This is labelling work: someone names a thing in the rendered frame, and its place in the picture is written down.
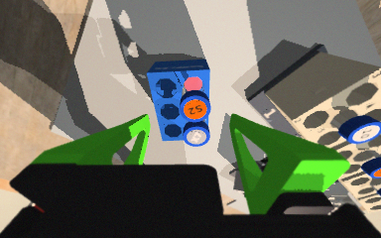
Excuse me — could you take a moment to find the grey flat mat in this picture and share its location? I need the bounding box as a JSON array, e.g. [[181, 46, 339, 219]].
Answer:
[[51, 0, 381, 214]]

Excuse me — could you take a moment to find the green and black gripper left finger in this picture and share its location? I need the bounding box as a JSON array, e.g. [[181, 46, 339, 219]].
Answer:
[[29, 114, 151, 165]]

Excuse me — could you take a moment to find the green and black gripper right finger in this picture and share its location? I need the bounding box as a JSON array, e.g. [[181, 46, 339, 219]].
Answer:
[[229, 114, 350, 214]]

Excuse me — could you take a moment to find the blue tube rack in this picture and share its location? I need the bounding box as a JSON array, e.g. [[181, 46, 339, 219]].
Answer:
[[147, 59, 210, 141]]

